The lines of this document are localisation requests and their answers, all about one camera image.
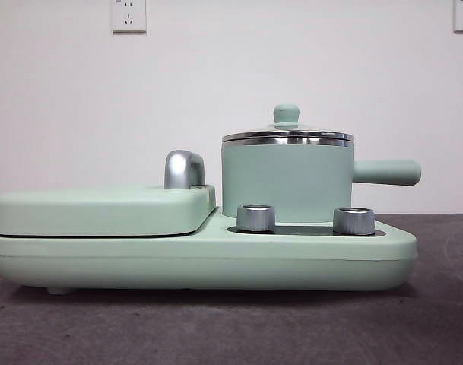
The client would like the glass lid with green knob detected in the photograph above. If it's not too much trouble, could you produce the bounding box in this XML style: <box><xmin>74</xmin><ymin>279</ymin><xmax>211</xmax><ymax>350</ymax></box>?
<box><xmin>220</xmin><ymin>104</ymin><xmax>354</xmax><ymax>141</ymax></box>

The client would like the silver control knob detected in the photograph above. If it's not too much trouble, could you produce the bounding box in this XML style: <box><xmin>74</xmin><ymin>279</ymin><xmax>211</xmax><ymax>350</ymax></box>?
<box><xmin>333</xmin><ymin>207</ymin><xmax>376</xmax><ymax>235</ymax></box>
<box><xmin>236</xmin><ymin>204</ymin><xmax>277</xmax><ymax>233</ymax></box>

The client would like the pale green cooker base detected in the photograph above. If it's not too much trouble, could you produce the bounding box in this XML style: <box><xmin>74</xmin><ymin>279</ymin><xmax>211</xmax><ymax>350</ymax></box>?
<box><xmin>0</xmin><ymin>214</ymin><xmax>418</xmax><ymax>296</ymax></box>

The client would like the pale green pot with handle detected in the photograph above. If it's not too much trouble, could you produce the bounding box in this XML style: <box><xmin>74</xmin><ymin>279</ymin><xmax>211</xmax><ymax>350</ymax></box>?
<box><xmin>220</xmin><ymin>136</ymin><xmax>423</xmax><ymax>225</ymax></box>

